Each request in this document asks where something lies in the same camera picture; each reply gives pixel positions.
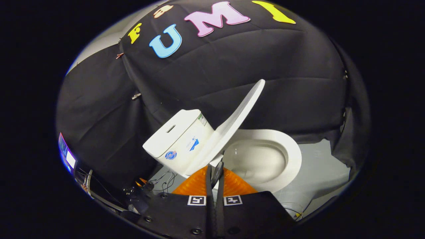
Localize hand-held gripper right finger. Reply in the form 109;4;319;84
212;161;296;239

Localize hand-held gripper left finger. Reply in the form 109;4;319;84
136;165;215;239

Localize lit monitor screen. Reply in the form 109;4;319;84
58;132;78;172

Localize black backdrop cloth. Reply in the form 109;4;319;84
56;0;371;196

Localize white toilet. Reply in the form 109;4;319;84
143;109;302;194

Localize white toilet lid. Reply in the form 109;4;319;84
184;79;266;176

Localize thin black cable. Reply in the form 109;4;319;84
148;170;179;194

